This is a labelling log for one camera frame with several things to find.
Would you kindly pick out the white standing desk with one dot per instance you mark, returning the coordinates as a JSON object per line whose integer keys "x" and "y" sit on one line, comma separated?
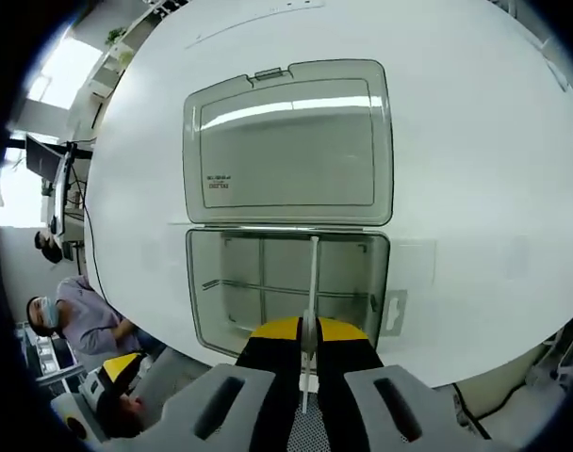
{"x": 70, "y": 202}

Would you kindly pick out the person's left hand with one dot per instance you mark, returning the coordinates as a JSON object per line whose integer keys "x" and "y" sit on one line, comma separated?
{"x": 131, "y": 410}

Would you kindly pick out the black desk monitor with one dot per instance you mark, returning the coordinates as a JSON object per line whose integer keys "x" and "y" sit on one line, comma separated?
{"x": 41, "y": 157}

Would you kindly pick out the white low cabinet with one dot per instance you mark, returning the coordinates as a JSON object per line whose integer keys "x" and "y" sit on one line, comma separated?
{"x": 112, "y": 70}

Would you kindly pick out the clear plastic divider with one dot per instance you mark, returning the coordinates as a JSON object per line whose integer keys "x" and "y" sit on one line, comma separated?
{"x": 411, "y": 261}
{"x": 313, "y": 273}

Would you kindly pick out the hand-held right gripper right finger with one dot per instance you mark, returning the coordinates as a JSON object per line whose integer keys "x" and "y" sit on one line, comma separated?
{"x": 385, "y": 405}

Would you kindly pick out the green potted plant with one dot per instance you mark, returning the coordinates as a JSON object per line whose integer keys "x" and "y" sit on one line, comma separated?
{"x": 116, "y": 37}

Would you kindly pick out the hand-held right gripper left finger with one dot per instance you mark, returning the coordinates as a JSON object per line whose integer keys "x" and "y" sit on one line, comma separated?
{"x": 220, "y": 405}

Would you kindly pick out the transparent grey guide fixture box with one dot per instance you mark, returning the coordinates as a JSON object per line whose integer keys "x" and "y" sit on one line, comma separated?
{"x": 286, "y": 155}

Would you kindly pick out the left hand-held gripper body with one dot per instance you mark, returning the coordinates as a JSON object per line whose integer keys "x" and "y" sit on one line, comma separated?
{"x": 76, "y": 405}

